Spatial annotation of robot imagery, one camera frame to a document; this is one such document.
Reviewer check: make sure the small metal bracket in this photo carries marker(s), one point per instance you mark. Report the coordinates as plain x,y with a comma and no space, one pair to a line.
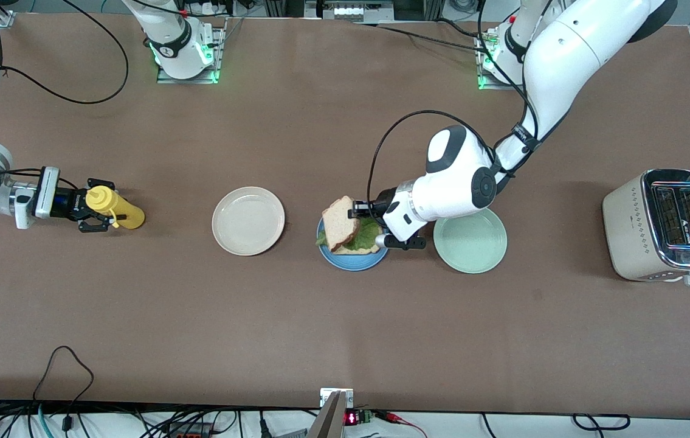
326,395

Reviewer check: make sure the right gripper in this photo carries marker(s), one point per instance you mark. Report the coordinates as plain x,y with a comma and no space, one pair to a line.
72,202

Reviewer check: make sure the green lettuce leaf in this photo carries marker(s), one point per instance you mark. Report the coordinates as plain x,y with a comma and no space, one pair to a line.
369,234

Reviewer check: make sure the grey camera mount bar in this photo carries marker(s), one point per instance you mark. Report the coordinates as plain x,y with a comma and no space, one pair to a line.
329,420

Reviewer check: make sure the toasted bread slice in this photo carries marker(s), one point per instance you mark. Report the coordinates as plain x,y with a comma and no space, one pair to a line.
363,250
340,222

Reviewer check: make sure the aluminium corner bracket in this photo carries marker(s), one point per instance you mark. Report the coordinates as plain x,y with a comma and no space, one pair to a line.
3,19

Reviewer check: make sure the yellow squeeze bottle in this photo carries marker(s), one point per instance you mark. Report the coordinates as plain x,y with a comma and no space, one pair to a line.
129,214

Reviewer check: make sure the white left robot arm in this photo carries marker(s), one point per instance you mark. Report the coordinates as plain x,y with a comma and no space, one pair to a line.
563,55

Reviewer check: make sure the red LED display board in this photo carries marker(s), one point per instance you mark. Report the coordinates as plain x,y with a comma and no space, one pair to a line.
354,418

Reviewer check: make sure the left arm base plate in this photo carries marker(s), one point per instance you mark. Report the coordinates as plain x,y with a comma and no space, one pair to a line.
490,87

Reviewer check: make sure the blue plate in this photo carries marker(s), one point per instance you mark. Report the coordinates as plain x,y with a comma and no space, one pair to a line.
351,263

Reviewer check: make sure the pale green plate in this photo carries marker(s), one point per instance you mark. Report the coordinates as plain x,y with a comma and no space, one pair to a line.
472,246

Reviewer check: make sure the beige chrome toaster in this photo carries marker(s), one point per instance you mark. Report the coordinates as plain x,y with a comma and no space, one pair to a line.
627,231

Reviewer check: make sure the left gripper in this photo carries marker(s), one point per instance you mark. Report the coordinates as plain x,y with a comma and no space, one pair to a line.
383,200

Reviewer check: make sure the beige plate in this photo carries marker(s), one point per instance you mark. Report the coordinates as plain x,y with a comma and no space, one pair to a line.
248,221

